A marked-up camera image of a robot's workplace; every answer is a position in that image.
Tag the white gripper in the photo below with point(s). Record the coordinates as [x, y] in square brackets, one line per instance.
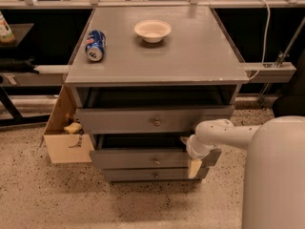
[194, 149]

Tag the grey drawer cabinet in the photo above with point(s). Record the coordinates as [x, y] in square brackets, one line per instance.
[89, 96]

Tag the green labelled bottle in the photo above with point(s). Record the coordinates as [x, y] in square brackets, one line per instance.
[6, 35]

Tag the metal rail frame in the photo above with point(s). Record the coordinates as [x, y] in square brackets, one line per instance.
[47, 4]

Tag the cardboard box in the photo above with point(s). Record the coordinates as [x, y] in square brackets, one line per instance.
[63, 147]

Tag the white bowl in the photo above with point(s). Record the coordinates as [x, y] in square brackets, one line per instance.
[152, 31]

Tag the black side shelf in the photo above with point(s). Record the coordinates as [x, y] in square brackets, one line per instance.
[20, 31]

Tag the black cloth bundle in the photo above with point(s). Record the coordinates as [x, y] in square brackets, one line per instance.
[9, 65]

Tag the grey bottom drawer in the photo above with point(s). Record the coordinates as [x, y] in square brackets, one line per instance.
[124, 175]

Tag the grey drawer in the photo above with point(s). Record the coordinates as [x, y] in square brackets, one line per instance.
[124, 175]
[148, 120]
[140, 151]

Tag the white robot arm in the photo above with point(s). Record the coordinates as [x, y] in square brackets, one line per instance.
[274, 180]

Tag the blue soda can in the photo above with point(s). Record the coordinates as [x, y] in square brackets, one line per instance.
[95, 45]

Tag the yellow object in box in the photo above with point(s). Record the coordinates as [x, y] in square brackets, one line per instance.
[73, 128]

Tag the black office chair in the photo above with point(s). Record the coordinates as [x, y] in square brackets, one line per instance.
[292, 101]

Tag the grey top drawer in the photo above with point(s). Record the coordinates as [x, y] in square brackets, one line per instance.
[148, 120]

